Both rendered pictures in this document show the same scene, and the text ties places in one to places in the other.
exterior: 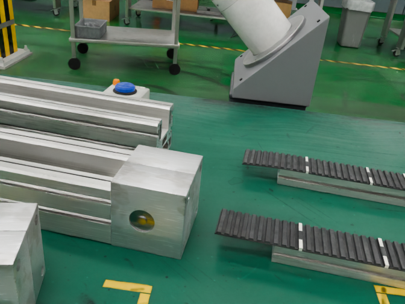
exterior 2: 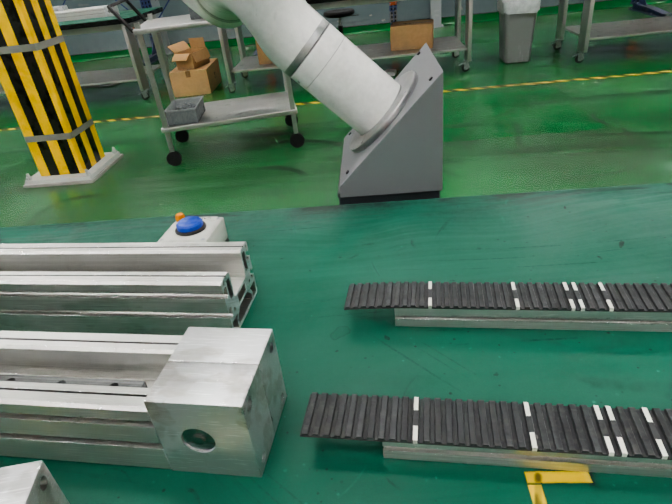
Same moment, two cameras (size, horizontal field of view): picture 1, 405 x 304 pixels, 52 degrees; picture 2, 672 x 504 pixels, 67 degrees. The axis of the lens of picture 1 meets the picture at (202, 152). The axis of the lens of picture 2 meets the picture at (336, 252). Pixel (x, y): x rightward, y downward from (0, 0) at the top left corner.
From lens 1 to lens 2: 15 cm
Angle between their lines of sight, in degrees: 5
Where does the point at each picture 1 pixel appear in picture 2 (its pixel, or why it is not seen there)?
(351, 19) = (513, 26)
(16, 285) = not seen: outside the picture
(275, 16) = (375, 81)
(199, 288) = not seen: outside the picture
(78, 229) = (126, 457)
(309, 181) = (437, 316)
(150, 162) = (200, 355)
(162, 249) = (235, 468)
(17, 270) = not seen: outside the picture
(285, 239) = (394, 428)
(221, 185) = (321, 343)
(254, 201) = (364, 360)
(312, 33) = (425, 97)
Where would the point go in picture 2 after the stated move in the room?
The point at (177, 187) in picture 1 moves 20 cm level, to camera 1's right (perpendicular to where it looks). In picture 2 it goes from (231, 394) to (468, 378)
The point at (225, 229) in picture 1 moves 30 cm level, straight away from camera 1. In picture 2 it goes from (314, 427) to (343, 255)
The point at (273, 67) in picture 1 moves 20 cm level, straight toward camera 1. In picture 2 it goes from (384, 150) to (373, 199)
